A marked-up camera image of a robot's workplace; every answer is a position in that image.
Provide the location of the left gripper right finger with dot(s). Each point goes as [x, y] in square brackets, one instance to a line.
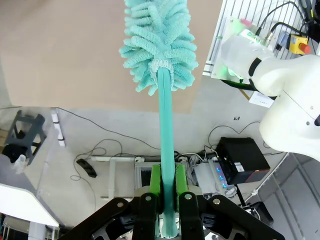
[190, 217]

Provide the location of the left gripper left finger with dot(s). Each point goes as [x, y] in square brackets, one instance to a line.
[145, 212]

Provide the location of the teal chenille duster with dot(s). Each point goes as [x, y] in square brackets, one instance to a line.
[166, 125]

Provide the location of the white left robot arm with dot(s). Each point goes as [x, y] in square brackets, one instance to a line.
[287, 120]

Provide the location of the silver box with blue lights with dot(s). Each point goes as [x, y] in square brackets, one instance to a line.
[205, 175]

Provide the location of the black computer box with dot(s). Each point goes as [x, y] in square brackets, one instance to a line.
[240, 157]

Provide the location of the grey metal cabinet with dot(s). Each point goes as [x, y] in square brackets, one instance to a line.
[300, 195]

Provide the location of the white power strip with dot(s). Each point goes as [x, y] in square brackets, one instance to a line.
[60, 135]

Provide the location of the white background table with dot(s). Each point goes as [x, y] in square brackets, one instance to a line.
[20, 202]

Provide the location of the clear plastic bottle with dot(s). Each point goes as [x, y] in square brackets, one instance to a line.
[20, 162]

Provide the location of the small white cardboard box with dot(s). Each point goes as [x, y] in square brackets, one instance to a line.
[260, 100]

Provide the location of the grey plastic stool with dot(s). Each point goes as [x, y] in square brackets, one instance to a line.
[13, 130]

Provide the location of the yellow emergency stop button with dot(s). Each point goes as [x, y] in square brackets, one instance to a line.
[297, 43]

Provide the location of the white table leg frame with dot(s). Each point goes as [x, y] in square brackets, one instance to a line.
[112, 175]

